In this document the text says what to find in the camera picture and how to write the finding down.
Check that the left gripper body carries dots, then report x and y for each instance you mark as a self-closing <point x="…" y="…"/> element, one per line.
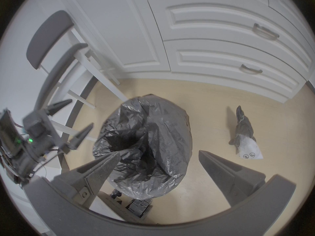
<point x="53" y="136"/>

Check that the white chair dark grey seat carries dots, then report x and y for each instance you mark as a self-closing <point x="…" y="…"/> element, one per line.
<point x="49" y="36"/>

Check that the black plastic bag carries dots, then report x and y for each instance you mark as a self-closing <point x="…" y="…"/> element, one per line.
<point x="160" y="136"/>

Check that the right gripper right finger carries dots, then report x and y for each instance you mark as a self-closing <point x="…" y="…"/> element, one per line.
<point x="221" y="176"/>

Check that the white wardrobe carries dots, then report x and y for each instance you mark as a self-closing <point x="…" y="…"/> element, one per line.
<point x="209" y="58"/>

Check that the black plastic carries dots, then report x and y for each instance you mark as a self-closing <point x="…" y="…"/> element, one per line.
<point x="243" y="126"/>

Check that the white printed wrapper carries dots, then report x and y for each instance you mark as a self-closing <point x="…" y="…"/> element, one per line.
<point x="249" y="147"/>

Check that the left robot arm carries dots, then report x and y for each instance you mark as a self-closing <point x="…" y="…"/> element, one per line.
<point x="9" y="136"/>

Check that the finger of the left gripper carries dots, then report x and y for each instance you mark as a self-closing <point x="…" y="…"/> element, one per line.
<point x="57" y="107"/>
<point x="78" y="138"/>

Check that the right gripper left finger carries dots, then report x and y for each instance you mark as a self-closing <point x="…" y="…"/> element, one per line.
<point x="101" y="173"/>

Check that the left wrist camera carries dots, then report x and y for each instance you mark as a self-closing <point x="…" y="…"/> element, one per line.
<point x="34" y="126"/>

